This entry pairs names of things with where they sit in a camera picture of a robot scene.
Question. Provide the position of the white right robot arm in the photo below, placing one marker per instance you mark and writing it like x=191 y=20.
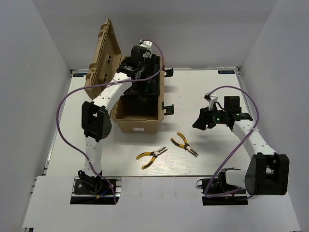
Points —
x=267 y=173

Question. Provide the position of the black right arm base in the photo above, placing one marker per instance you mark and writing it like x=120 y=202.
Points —
x=237 y=198

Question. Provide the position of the green stubby screwdriver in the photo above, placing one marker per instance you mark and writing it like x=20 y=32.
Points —
x=147 y=88

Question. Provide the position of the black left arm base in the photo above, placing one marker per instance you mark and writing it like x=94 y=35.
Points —
x=100 y=194

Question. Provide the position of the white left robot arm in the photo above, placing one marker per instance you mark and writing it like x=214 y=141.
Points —
x=96 y=114

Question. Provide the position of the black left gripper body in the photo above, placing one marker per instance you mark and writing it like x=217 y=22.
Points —
x=147 y=67

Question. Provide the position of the black toolbox inner tray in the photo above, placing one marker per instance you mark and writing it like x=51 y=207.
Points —
x=136 y=88

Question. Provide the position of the tan plastic toolbox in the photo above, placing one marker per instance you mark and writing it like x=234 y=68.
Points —
x=131 y=114

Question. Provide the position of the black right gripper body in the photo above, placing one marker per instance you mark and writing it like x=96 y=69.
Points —
x=215 y=117

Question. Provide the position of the yellow pliers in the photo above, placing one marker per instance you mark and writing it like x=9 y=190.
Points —
x=185 y=144
x=153 y=154

